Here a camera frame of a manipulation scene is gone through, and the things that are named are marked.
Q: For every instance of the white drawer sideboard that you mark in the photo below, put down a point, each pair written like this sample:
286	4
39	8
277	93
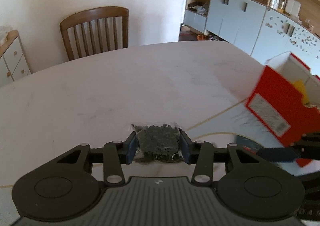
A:
14	64

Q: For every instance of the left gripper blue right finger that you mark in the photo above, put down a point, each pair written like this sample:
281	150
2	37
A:
193	150

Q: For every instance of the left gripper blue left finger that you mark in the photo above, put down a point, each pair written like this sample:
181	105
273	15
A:
128	149

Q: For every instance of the red and white cardboard box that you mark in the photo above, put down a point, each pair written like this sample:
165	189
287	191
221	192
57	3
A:
278	105

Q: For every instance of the black pellet plastic bag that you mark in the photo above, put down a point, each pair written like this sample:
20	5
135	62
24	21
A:
158	142

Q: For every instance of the yellow small box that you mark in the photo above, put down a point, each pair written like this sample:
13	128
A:
299	86

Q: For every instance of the light blue wall cabinet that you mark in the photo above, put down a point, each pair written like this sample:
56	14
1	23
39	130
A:
261	28

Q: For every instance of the wooden chair behind table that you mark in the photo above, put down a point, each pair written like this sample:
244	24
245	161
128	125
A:
95	30

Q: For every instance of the orange slippers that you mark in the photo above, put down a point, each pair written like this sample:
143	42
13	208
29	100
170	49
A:
200	37

